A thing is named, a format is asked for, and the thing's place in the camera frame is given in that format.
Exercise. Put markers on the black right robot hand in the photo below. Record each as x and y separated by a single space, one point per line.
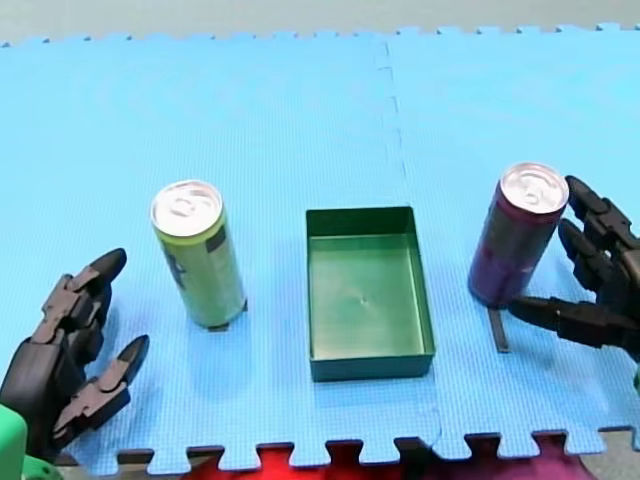
612 280

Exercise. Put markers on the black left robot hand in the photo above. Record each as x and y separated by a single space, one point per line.
47 370

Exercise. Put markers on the shallow green tray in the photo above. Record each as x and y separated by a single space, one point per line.
367 295

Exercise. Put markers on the dark purple drink can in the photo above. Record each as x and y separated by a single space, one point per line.
510 245

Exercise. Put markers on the green drink can dark band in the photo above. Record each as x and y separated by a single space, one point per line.
207 270

